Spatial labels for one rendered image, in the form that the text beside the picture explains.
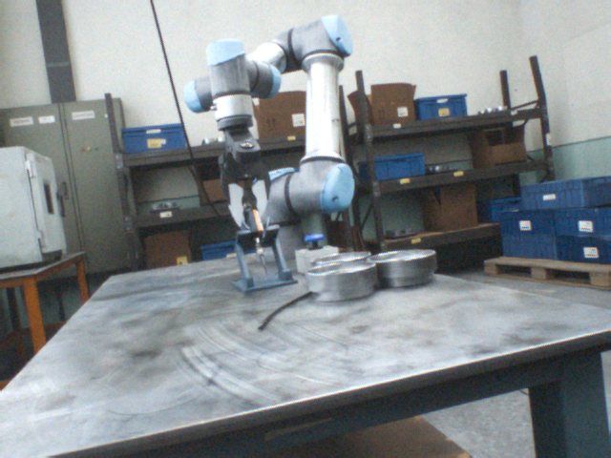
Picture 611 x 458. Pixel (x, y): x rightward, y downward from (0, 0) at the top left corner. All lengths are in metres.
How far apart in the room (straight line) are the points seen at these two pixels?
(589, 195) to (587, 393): 4.00
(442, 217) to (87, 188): 3.22
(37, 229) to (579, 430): 2.66
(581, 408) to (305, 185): 0.83
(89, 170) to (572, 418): 4.29
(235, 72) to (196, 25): 4.12
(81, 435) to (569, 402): 0.43
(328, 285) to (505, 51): 5.63
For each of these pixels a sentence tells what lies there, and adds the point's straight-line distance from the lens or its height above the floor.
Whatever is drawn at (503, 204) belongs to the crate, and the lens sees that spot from 5.33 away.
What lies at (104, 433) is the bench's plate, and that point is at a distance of 0.41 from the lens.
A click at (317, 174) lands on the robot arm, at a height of 1.00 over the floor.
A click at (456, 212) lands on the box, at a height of 0.62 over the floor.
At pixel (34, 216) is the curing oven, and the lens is 2.90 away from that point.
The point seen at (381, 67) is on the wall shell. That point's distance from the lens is 5.44.
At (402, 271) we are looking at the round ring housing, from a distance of 0.76.
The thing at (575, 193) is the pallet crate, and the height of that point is 0.70.
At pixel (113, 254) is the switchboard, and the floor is 0.70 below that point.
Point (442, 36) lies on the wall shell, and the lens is 5.86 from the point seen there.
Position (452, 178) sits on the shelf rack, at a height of 0.94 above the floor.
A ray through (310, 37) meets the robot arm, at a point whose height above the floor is 1.37.
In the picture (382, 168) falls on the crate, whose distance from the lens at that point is 4.70.
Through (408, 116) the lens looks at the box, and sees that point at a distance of 4.87.
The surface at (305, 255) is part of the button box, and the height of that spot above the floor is 0.84.
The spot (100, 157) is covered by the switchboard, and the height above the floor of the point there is 1.54.
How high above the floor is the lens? 0.95
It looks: 3 degrees down
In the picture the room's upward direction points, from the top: 8 degrees counter-clockwise
